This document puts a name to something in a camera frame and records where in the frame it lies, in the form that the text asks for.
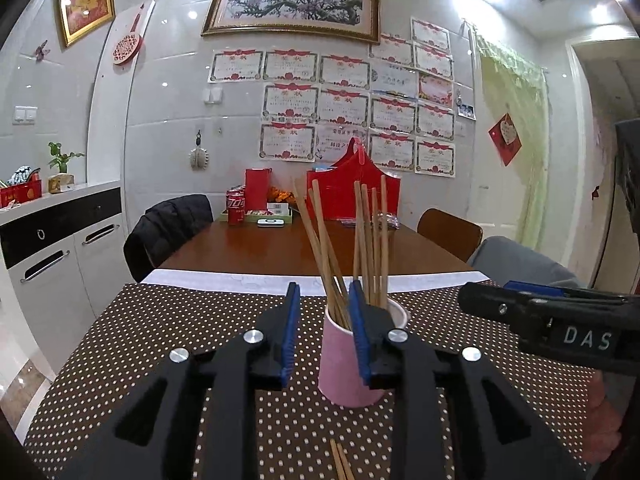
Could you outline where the wooden chopstick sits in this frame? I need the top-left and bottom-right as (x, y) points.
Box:
(336, 442), (357, 480)
(328, 438), (347, 480)

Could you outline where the potted green plant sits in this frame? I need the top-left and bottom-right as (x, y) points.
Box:
(47, 142), (86, 194)

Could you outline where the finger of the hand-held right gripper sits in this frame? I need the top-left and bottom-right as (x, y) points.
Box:
(457, 282), (552, 332)
(502, 280), (640, 307)

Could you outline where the round red fan ornament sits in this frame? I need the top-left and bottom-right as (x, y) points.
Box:
(112, 4), (146, 66)

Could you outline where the pack of red soda cans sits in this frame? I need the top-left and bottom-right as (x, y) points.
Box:
(226, 186), (247, 225)

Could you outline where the black white patterned cloth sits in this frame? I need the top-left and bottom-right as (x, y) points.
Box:
(7, 165), (41, 187)

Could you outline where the person's right hand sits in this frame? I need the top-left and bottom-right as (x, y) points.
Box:
(585, 371), (627, 462)

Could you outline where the white black sideboard cabinet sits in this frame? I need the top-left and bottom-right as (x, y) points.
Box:
(0, 182), (126, 376)

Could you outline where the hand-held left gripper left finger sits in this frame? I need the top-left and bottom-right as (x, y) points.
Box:
(60, 282), (302, 480)

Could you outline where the grey jacket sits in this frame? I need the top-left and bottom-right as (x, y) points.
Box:
(467, 236), (596, 292)

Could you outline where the green curtain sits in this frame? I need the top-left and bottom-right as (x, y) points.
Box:
(472, 32), (551, 251)

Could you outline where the framed red gold picture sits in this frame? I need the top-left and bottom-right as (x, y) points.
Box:
(56, 0), (117, 48)

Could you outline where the black jacket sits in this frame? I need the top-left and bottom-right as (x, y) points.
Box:
(123, 194), (215, 283)

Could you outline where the white table cloth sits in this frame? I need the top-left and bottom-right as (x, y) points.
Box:
(142, 268), (491, 297)

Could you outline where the pink cup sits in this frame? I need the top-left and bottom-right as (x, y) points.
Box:
(318, 297), (411, 408)

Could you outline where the red heart wall decoration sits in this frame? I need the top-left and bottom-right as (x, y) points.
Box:
(488, 112), (522, 166)

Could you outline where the white door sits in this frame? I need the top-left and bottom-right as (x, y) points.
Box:
(467, 30), (541, 241)

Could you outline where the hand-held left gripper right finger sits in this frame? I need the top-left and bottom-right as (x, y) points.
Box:
(348, 280), (586, 480)

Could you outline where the wooden chair back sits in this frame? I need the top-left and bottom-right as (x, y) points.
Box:
(417, 208), (483, 263)

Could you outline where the red gift box with handle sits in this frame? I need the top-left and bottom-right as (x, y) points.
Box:
(306, 137), (402, 222)

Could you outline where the bunch of wooden chopsticks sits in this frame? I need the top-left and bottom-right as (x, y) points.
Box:
(292, 175), (391, 331)

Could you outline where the green tray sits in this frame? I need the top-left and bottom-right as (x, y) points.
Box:
(218, 208), (293, 225)

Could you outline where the framed blossom painting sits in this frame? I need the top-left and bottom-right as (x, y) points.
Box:
(201, 0), (382, 43)

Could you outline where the brown polka dot tablecloth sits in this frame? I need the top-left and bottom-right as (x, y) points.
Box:
(22, 282), (601, 480)

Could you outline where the grey hanging wall ornament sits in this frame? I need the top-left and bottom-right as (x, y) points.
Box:
(189, 130), (208, 170)

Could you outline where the wall of framed certificates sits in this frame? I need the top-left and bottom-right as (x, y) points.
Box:
(207, 17), (457, 178)

